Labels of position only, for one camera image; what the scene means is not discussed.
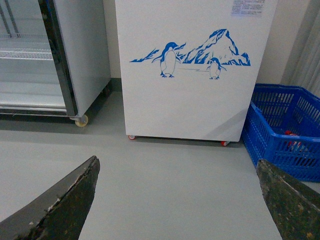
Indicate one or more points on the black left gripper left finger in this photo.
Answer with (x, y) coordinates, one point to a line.
(60, 212)

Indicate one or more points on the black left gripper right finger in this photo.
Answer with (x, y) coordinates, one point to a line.
(293, 206)

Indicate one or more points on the white upright display fridge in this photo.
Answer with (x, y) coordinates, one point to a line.
(54, 58)

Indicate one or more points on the blue plastic basket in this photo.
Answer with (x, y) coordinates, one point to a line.
(282, 126)

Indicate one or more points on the white chest freezer with penguins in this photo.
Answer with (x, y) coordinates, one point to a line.
(189, 67)

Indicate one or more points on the grey curtain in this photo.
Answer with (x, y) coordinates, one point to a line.
(303, 66)

